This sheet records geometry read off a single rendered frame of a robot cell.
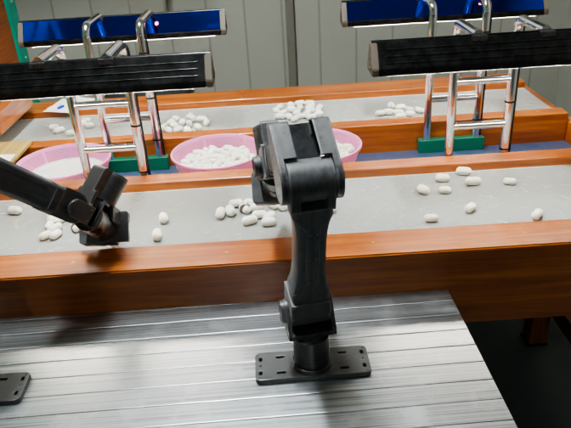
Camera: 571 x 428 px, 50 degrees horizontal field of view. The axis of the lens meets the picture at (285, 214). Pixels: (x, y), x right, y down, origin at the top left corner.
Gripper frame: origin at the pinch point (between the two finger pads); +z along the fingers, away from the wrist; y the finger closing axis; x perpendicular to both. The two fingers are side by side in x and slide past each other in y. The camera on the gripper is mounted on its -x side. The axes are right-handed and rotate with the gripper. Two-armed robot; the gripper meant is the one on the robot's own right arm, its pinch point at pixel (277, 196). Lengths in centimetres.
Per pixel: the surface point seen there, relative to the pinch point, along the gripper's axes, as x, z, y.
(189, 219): 1.8, 9.5, 21.3
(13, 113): -48, 55, 85
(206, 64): -28.7, -8.5, 13.5
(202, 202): -3.8, 16.1, 18.8
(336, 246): 13.4, -8.0, -11.6
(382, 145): -27, 50, -33
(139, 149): -20.4, 20.5, 35.4
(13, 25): -86, 66, 91
